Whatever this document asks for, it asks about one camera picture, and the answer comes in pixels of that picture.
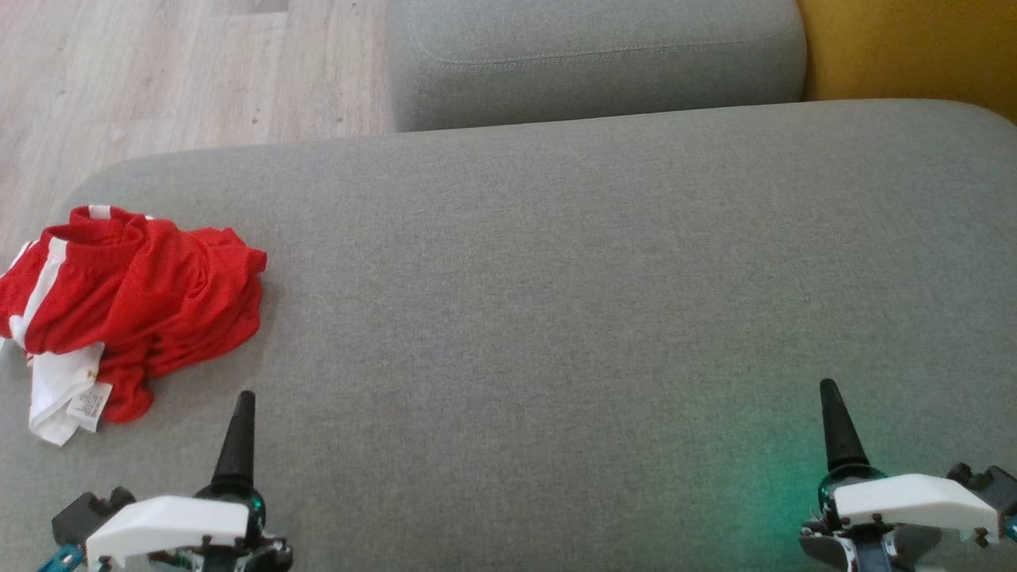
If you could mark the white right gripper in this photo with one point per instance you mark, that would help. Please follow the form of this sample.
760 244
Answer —
906 500

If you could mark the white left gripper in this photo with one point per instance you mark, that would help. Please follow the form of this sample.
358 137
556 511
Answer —
167 520

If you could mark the red garment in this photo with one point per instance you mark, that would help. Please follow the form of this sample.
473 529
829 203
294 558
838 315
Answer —
159 270

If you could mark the yellow fabric sofa backrest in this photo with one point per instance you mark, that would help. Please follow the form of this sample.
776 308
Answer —
914 48

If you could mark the narrow grey sofa seat cushion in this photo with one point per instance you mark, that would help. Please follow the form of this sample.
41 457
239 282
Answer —
596 48

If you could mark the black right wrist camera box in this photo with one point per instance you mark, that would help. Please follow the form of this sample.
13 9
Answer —
989 485

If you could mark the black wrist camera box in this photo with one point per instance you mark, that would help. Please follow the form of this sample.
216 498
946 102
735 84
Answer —
87 512
989 485

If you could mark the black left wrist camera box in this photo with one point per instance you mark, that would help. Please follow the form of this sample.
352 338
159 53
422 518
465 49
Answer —
87 512

